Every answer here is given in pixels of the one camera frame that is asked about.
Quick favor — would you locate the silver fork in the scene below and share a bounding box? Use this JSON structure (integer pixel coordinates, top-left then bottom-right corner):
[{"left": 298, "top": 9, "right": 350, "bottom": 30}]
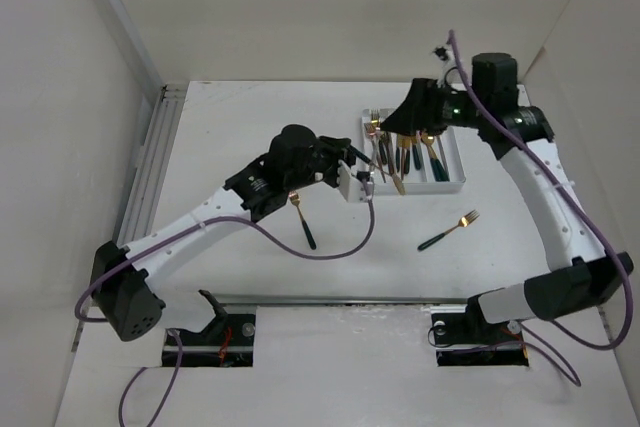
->
[{"left": 376, "top": 131, "right": 389, "bottom": 166}]

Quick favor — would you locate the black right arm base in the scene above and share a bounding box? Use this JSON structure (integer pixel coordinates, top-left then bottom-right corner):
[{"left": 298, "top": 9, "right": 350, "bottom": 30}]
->
[{"left": 428, "top": 310, "right": 529, "bottom": 367}]

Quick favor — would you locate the rose gold fork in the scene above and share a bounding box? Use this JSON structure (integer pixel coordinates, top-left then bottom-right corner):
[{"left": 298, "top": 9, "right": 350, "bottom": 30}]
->
[{"left": 363, "top": 122, "right": 386, "bottom": 182}]

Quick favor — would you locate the aluminium rail frame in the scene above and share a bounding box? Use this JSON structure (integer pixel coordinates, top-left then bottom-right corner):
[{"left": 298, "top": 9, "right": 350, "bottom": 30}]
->
[{"left": 112, "top": 84, "right": 187, "bottom": 247}]

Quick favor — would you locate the gold spoon green handle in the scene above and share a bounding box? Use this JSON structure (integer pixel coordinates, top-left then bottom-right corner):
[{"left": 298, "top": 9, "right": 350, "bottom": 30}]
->
[
  {"left": 436, "top": 136, "right": 450, "bottom": 182},
  {"left": 370, "top": 165, "right": 406, "bottom": 196},
  {"left": 420, "top": 133, "right": 446, "bottom": 182}
]

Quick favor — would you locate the gold knife green handle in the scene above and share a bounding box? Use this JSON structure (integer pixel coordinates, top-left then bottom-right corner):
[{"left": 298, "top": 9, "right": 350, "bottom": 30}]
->
[
  {"left": 396, "top": 134, "right": 406, "bottom": 178},
  {"left": 410, "top": 136, "right": 422, "bottom": 171}
]

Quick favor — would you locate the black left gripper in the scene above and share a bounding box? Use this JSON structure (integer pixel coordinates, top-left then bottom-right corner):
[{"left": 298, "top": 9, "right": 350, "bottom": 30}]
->
[{"left": 285, "top": 138, "right": 355, "bottom": 193}]

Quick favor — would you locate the white plastic cutlery tray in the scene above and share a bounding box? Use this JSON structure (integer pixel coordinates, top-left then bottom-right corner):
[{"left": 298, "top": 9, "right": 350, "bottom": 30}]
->
[{"left": 361, "top": 109, "right": 466, "bottom": 195}]

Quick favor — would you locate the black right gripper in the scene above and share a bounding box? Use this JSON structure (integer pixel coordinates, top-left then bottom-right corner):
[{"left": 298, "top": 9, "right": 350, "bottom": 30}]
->
[{"left": 380, "top": 77, "right": 489, "bottom": 136}]

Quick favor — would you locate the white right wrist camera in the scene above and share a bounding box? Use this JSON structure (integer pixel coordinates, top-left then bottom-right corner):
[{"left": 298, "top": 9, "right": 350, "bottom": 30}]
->
[{"left": 433, "top": 45, "right": 455, "bottom": 67}]

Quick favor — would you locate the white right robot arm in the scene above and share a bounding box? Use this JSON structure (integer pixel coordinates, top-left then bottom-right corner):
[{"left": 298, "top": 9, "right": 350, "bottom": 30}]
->
[{"left": 382, "top": 47, "right": 633, "bottom": 341}]

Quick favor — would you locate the gold fork green handle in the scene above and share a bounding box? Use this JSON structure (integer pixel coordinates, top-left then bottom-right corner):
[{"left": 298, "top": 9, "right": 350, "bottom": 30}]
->
[
  {"left": 417, "top": 210, "right": 479, "bottom": 252},
  {"left": 289, "top": 191, "right": 317, "bottom": 250},
  {"left": 370, "top": 109, "right": 381, "bottom": 124}
]

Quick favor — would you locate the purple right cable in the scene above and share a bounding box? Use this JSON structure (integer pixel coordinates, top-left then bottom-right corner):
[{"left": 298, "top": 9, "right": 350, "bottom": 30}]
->
[{"left": 447, "top": 29, "right": 632, "bottom": 387}]

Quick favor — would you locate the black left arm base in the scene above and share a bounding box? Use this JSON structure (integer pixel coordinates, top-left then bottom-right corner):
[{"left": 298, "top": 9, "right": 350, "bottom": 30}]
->
[{"left": 161, "top": 289, "right": 257, "bottom": 368}]

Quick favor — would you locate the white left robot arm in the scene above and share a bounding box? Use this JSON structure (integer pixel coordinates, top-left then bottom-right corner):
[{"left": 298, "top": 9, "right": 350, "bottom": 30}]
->
[{"left": 80, "top": 124, "right": 374, "bottom": 344}]

